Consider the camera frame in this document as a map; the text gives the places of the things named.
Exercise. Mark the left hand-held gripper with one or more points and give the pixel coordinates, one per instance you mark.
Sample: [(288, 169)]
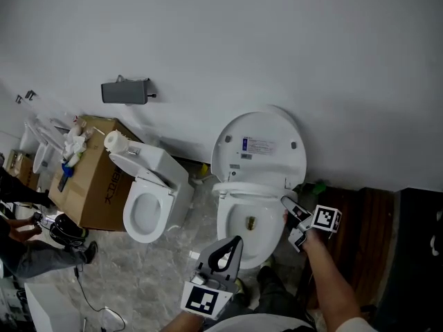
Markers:
[(202, 297)]

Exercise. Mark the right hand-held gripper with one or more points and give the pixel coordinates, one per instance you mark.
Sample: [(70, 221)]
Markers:
[(327, 218)]

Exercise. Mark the person's right forearm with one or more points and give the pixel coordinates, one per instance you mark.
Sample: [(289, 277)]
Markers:
[(328, 282)]

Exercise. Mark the person's left forearm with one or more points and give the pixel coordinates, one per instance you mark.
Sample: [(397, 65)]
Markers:
[(185, 323)]

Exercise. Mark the white toilet lid with label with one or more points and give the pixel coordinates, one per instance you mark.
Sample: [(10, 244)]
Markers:
[(259, 164)]

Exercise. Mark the white toilet with tank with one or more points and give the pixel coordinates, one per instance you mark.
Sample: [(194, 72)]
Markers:
[(162, 164)]

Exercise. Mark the plain white toilet lid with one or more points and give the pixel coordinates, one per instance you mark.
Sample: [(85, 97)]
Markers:
[(131, 166)]

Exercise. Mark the white toilet paper roll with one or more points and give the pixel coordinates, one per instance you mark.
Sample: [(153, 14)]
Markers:
[(116, 141)]

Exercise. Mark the person's right hand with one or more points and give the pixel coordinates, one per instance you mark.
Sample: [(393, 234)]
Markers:
[(286, 220)]

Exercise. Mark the green plastic bottle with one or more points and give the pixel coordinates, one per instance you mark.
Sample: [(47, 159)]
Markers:
[(319, 187)]

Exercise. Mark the person's left shoe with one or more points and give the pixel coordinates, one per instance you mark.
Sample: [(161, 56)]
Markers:
[(242, 289)]

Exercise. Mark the person's shoe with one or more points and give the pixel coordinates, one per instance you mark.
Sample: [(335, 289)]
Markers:
[(267, 264), (242, 289)]

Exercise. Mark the person's right shoe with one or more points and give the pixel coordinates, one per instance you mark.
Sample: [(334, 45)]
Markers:
[(267, 264)]

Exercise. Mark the person's dark trousers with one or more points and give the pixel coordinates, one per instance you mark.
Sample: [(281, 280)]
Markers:
[(277, 296)]

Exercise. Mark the brown wooden step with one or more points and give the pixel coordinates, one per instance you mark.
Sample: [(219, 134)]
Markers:
[(356, 240)]

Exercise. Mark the person's white shirt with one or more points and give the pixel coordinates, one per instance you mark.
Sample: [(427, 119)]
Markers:
[(259, 324)]

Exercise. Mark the small yellow object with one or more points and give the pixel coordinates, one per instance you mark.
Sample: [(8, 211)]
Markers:
[(205, 169)]

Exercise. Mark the black cabinet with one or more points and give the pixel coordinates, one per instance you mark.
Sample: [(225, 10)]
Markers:
[(415, 272)]

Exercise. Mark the large cardboard box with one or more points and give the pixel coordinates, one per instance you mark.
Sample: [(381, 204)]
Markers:
[(93, 192)]

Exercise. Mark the black round device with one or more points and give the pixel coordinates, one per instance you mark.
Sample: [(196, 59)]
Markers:
[(67, 230)]

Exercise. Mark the white panel board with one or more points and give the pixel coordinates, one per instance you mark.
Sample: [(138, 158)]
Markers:
[(52, 310)]

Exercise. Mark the black flat remote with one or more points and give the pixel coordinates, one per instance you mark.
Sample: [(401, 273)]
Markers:
[(62, 182)]

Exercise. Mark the blue plastic object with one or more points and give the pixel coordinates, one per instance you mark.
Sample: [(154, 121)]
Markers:
[(68, 170)]

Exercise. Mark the white bottle with green cap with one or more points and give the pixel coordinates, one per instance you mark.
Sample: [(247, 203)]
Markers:
[(73, 160)]

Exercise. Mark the thin wooden stick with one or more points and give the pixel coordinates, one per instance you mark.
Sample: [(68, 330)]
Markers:
[(98, 131)]

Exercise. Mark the crumpled white tissue pile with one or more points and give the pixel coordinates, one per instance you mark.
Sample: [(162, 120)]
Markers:
[(74, 145)]

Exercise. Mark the white bottle with red mark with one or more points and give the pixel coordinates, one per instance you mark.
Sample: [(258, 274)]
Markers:
[(79, 124)]

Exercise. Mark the small cardboard box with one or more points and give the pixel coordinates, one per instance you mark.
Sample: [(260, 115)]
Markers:
[(26, 171)]

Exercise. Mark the grey wall-mounted paper holder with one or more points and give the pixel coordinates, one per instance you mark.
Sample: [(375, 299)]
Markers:
[(123, 92)]

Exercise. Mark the small metal wall holder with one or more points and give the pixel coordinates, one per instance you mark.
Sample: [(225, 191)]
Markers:
[(30, 94), (19, 99)]

